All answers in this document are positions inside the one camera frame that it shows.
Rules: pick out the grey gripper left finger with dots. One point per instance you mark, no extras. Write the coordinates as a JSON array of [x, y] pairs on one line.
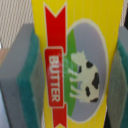
[[22, 80]]

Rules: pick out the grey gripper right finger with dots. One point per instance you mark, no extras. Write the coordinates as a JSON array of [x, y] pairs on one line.
[[117, 100]]

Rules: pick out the yellow butter box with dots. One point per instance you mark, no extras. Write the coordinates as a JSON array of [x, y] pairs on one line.
[[78, 39]]

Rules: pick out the white woven placemat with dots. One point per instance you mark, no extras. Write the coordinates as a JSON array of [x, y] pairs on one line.
[[13, 15]]

